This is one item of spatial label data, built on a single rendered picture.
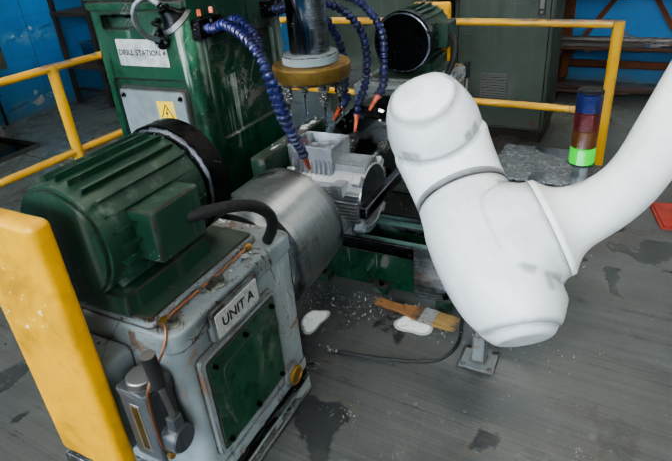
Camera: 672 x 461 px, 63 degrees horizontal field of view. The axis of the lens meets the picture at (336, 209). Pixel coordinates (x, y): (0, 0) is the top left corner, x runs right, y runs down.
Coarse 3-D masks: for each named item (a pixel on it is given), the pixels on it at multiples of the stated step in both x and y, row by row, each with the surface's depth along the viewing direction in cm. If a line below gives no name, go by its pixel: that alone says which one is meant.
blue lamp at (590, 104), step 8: (584, 96) 127; (592, 96) 126; (600, 96) 126; (576, 104) 130; (584, 104) 128; (592, 104) 127; (600, 104) 127; (584, 112) 129; (592, 112) 128; (600, 112) 129
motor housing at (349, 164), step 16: (352, 160) 129; (368, 160) 128; (320, 176) 131; (336, 176) 130; (352, 176) 128; (368, 176) 140; (384, 176) 138; (352, 192) 127; (368, 192) 142; (352, 208) 127; (368, 224) 135
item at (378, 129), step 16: (368, 96) 160; (384, 96) 154; (352, 112) 150; (368, 112) 148; (384, 112) 146; (336, 128) 155; (352, 128) 152; (368, 128) 149; (384, 128) 147; (352, 144) 151; (368, 144) 152; (384, 144) 146; (384, 160) 152
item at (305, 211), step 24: (240, 192) 106; (264, 192) 105; (288, 192) 106; (312, 192) 109; (240, 216) 99; (288, 216) 101; (312, 216) 106; (336, 216) 112; (312, 240) 104; (336, 240) 112; (312, 264) 104
